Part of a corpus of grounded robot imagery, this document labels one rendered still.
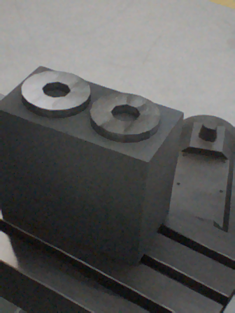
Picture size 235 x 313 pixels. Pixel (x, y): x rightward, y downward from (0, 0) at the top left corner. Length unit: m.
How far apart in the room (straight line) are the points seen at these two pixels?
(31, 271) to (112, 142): 0.22
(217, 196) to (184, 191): 0.08
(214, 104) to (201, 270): 2.01
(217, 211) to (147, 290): 0.65
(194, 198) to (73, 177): 0.71
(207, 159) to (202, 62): 1.56
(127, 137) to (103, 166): 0.05
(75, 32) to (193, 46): 0.58
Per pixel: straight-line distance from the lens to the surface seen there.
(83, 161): 0.83
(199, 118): 1.77
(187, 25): 3.46
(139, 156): 0.79
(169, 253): 0.94
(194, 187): 1.56
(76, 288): 0.88
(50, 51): 3.16
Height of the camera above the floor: 1.62
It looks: 40 degrees down
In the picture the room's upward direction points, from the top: 5 degrees clockwise
